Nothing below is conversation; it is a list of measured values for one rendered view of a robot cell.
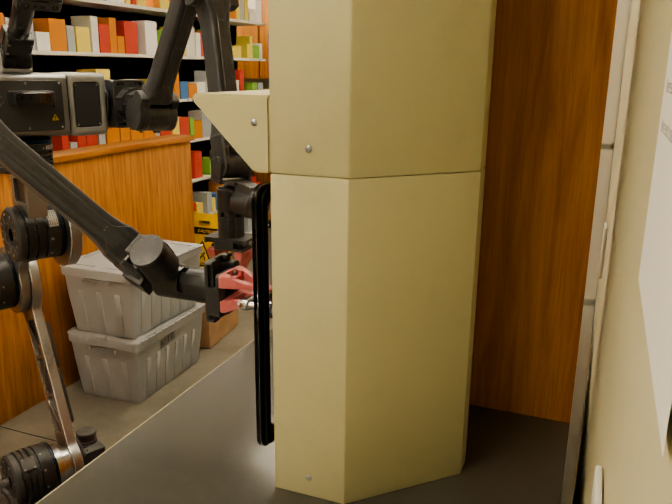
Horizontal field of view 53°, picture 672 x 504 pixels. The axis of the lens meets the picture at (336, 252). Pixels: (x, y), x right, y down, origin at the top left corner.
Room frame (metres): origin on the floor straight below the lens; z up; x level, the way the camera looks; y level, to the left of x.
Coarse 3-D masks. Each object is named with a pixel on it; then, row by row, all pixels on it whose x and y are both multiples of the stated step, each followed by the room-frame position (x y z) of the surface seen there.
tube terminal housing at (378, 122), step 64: (320, 0) 0.85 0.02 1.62; (384, 0) 0.85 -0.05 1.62; (448, 0) 0.89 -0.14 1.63; (320, 64) 0.85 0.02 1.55; (384, 64) 0.85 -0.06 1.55; (448, 64) 0.89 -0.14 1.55; (320, 128) 0.85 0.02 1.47; (384, 128) 0.86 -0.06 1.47; (448, 128) 0.89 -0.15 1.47; (320, 192) 0.85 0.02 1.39; (384, 192) 0.86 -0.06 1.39; (448, 192) 0.90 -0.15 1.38; (320, 256) 0.85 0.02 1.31; (384, 256) 0.86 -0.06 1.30; (448, 256) 0.90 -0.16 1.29; (320, 320) 0.85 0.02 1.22; (384, 320) 0.86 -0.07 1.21; (448, 320) 0.90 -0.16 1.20; (320, 384) 0.85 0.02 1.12; (384, 384) 0.86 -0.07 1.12; (448, 384) 0.90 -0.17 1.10; (320, 448) 0.85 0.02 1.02; (384, 448) 0.86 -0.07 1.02; (448, 448) 0.91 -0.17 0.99
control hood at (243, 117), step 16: (208, 96) 0.91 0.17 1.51; (224, 96) 0.90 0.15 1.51; (240, 96) 0.89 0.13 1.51; (256, 96) 0.89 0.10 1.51; (208, 112) 0.91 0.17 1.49; (224, 112) 0.90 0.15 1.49; (240, 112) 0.89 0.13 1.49; (256, 112) 0.88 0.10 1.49; (224, 128) 0.90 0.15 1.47; (240, 128) 0.89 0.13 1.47; (256, 128) 0.88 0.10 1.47; (240, 144) 0.89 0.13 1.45; (256, 144) 0.88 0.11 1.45; (256, 160) 0.88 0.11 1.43
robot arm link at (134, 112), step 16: (176, 0) 1.56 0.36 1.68; (176, 16) 1.57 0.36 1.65; (192, 16) 1.58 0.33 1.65; (176, 32) 1.58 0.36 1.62; (160, 48) 1.61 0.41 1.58; (176, 48) 1.60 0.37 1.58; (160, 64) 1.61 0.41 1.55; (176, 64) 1.62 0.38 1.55; (160, 80) 1.62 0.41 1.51; (144, 96) 1.64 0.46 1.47; (160, 96) 1.64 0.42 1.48; (176, 96) 1.70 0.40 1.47; (128, 112) 1.67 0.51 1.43; (144, 112) 1.64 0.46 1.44; (176, 112) 1.70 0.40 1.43; (144, 128) 1.65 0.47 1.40
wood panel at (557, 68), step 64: (512, 0) 1.13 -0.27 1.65; (576, 0) 1.10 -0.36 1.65; (512, 64) 1.13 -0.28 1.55; (576, 64) 1.09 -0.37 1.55; (512, 128) 1.13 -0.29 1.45; (576, 128) 1.09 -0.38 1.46; (512, 192) 1.12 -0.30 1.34; (576, 192) 1.09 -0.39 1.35; (512, 256) 1.12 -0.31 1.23; (576, 256) 1.08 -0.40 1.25; (512, 320) 1.12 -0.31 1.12; (576, 320) 1.08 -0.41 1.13; (512, 384) 1.11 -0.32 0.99
